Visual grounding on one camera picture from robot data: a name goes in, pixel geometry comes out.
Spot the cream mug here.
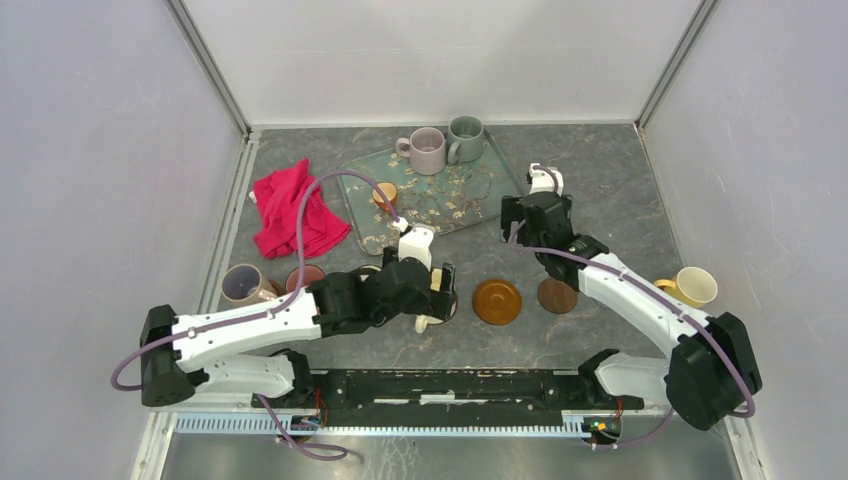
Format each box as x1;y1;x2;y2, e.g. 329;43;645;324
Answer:
413;268;445;335

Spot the dark walnut coaster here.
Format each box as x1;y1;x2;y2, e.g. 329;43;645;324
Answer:
537;277;578;315

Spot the wooden coaster five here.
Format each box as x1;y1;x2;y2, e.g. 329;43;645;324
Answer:
472;278;523;326

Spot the pink mug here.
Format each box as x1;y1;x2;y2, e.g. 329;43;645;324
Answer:
284;264;325;293

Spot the green mug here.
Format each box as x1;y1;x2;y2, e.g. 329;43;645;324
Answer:
447;116;485;165

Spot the lilac mug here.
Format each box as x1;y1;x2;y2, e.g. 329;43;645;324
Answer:
395;127;447;176

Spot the beige pink-handled mug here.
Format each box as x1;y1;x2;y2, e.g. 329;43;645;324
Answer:
220;264;281;306

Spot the yellow mug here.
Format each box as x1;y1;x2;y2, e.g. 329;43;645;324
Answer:
654;266;718;309

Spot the wooden coaster two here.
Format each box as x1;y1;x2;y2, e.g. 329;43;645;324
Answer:
434;289;458;322

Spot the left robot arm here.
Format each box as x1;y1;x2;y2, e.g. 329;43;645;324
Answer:
140;248;458;408

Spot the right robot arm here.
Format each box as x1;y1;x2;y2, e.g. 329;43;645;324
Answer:
501;191;762;431

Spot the small orange cup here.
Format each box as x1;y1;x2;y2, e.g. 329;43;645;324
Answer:
372;182;398;214

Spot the floral serving tray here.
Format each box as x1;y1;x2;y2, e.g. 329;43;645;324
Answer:
338;131;523;256

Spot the red cloth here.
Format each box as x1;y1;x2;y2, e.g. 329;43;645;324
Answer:
252;158;351;259

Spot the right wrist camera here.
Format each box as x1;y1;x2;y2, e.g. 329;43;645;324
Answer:
527;163;565;196

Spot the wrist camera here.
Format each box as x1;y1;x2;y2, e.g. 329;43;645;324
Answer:
390;217;436;269
527;163;565;196

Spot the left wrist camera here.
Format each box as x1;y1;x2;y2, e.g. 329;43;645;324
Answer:
390;217;436;269

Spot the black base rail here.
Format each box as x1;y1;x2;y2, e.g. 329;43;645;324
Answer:
268;369;644;428

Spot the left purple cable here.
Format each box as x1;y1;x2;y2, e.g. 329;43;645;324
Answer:
109;170;409;392

